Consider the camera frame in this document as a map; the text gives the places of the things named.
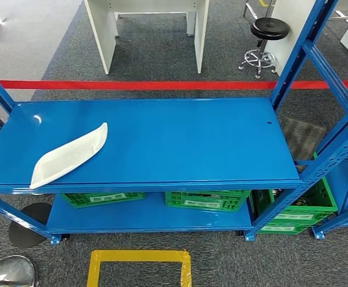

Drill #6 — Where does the blue metal shelf rack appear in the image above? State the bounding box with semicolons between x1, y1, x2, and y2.
0;0;348;246
311;144;348;241

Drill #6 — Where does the white curved plastic part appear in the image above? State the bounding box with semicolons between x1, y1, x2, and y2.
30;122;108;190

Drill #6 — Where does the long red barrier belt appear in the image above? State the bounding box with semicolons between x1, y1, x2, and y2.
0;80;348;91

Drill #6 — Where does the green folded plastic crate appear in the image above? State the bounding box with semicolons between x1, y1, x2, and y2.
256;221;309;236
59;192;146;209
164;190;251;213

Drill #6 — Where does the white desk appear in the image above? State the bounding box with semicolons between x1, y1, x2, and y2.
83;0;210;75

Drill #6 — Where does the black round stool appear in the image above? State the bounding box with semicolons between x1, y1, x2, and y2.
238;17;290;80

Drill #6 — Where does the dark olive floor mat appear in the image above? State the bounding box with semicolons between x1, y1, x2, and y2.
280;117;327;161

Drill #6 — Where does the green open plastic crate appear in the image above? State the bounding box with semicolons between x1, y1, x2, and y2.
250;152;338;227

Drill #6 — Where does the white cabinet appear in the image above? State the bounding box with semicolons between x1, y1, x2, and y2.
265;0;317;76

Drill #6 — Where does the black stanchion with black base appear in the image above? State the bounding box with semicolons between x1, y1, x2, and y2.
9;203;52;249

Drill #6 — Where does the black cable bundle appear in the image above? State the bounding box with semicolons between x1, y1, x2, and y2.
271;189;311;207

